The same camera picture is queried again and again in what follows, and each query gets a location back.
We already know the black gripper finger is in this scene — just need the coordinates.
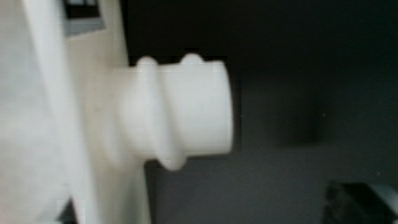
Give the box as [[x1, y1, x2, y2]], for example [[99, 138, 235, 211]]
[[324, 182, 398, 224]]

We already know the white cabinet body box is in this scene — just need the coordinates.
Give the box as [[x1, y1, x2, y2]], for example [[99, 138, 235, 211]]
[[0, 0, 235, 224]]

